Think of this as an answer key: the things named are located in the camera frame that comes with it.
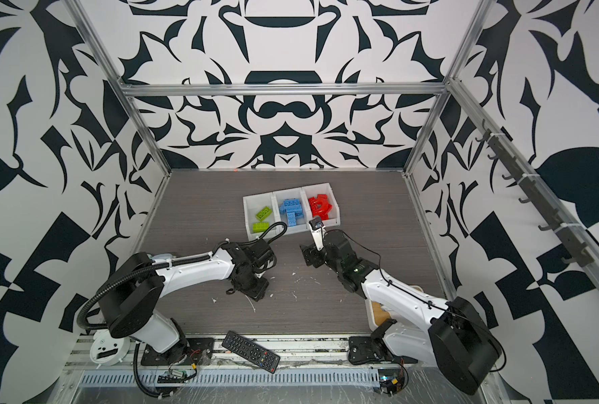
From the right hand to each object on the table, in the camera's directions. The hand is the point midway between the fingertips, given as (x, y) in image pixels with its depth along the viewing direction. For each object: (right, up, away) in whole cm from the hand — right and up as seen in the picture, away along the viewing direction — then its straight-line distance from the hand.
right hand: (312, 238), depth 83 cm
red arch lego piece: (+4, +10, +18) cm, 21 cm away
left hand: (-17, -17, +1) cm, 24 cm away
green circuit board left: (-38, -35, -15) cm, 53 cm away
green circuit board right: (+21, -38, -12) cm, 45 cm away
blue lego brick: (-7, +4, +16) cm, 18 cm away
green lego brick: (-18, +7, +19) cm, 27 cm away
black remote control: (-18, -31, -10) cm, 37 cm away
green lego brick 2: (-20, +2, +17) cm, 26 cm away
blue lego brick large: (-7, +10, +18) cm, 22 cm away
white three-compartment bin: (-23, +11, +21) cm, 33 cm away
